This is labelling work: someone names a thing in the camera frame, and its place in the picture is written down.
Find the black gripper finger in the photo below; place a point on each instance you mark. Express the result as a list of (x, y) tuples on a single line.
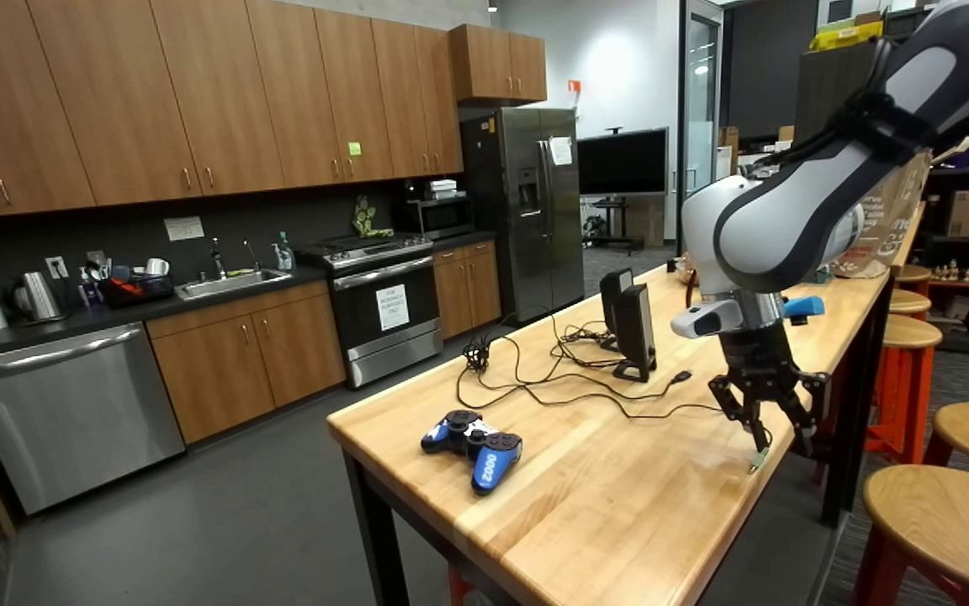
[(807, 399), (744, 408)]

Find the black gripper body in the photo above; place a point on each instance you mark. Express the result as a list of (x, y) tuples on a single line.
[(761, 357)]

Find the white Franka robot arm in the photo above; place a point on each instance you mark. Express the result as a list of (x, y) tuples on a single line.
[(798, 214)]

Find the black desktop speaker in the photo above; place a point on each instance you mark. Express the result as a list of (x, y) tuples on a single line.
[(610, 305), (636, 330)]

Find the plastic bag of buns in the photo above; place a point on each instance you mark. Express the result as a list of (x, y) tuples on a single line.
[(890, 239)]

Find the black television screen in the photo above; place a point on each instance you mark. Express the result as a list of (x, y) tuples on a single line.
[(624, 164)]

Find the glass door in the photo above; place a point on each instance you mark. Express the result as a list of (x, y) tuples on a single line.
[(700, 112)]

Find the blue game controller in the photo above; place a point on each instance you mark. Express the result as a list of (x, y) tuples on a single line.
[(484, 454)]

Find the stainless refrigerator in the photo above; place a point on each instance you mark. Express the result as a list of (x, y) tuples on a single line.
[(518, 223)]

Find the black tall cabinet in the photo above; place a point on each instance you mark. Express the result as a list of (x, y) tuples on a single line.
[(763, 68)]

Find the white paper on refrigerator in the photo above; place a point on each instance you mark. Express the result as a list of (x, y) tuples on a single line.
[(558, 148)]

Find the wooden base cabinet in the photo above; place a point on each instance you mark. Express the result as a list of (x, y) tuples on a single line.
[(250, 357), (469, 292)]

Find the yellow item on cabinet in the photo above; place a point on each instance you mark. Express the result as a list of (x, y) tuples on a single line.
[(842, 36)]

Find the stainless microwave oven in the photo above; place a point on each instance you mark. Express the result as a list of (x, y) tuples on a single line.
[(437, 216)]

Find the white stack on microwave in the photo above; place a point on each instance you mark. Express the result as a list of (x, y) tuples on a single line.
[(444, 191)]

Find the white paper sign on oven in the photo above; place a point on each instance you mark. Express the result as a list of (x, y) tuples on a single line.
[(391, 307)]

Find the stainless steel stove oven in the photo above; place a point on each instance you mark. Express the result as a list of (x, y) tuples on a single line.
[(383, 313)]

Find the small green plant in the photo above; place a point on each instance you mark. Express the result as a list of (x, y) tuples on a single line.
[(372, 219)]

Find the green sticky note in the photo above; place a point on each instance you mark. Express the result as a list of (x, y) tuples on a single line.
[(353, 148)]

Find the clear soap bottle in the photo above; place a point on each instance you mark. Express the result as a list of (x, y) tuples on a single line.
[(285, 252)]

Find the stainless kitchen sink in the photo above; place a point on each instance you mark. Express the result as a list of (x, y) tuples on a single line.
[(225, 286)]

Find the metal sink faucet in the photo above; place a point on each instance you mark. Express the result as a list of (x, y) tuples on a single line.
[(215, 260)]

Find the red black countertop item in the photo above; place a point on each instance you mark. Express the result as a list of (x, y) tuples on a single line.
[(137, 292)]

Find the stainless dishwasher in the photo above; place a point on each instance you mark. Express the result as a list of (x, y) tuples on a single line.
[(67, 421)]

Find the black kitchen countertop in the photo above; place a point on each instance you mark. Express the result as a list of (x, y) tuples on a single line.
[(58, 330)]

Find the silver countertop appliance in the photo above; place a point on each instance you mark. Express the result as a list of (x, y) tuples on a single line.
[(36, 297)]

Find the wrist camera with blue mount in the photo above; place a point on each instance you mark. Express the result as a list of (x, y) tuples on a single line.
[(700, 322)]

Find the small wooden wall cabinet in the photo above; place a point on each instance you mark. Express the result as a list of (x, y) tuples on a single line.
[(497, 64)]

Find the white wall plate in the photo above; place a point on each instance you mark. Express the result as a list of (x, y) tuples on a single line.
[(183, 228)]

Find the wooden wall cabinet row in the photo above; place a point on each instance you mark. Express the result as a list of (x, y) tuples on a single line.
[(168, 103)]

